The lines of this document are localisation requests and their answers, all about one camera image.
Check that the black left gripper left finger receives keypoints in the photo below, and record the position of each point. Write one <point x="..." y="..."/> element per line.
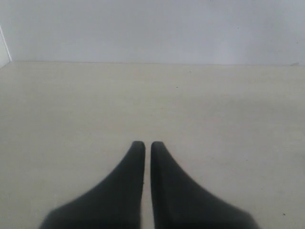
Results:
<point x="115" y="203"/>

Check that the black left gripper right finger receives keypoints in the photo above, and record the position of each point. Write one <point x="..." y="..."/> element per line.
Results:
<point x="180" y="203"/>

